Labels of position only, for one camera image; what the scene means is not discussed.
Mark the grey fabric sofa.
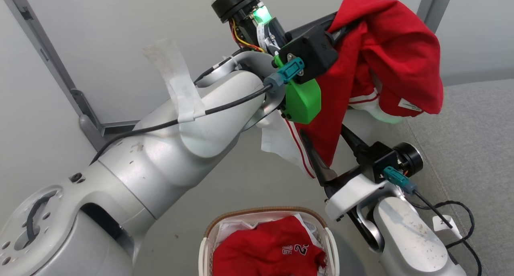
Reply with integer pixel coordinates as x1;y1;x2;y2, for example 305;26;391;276
345;78;514;276

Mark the grey metal frame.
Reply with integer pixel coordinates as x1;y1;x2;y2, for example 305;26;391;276
0;0;141;152

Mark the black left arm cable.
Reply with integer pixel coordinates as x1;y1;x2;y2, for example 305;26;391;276
90;83;273;165

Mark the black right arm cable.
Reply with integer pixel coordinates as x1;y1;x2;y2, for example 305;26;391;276
410;190;482;276

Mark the teal left camera connector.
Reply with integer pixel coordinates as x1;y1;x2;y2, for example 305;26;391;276
264;57;306;92

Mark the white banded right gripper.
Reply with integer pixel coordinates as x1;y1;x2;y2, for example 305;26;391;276
299;124;424;222

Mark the red sports garment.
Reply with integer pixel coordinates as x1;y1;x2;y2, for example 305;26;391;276
287;0;444;179

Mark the white cable label tag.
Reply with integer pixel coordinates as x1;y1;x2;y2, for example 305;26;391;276
433;215;456;233

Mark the grey metal post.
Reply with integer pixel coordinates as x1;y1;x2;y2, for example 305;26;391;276
417;0;456;33

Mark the teal right camera connector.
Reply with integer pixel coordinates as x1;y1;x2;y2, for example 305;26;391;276
383;166;418;194

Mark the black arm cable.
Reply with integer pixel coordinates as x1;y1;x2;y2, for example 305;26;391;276
90;83;273;165
410;190;482;276

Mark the red numbered jersey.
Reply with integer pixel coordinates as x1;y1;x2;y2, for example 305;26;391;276
212;216;326;276

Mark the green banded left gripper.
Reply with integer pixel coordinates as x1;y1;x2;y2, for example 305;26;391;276
211;0;364;125

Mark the teal camera connector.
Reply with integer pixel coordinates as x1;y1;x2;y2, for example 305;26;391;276
383;166;418;194
264;57;306;92

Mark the white tape strip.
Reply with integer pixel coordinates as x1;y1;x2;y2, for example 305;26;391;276
143;38;207;124

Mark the thin white garment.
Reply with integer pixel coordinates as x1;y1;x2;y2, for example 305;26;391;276
257;111;310;168

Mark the white wicker-rimmed laundry basket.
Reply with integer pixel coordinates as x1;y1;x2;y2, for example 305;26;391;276
199;206;340;276

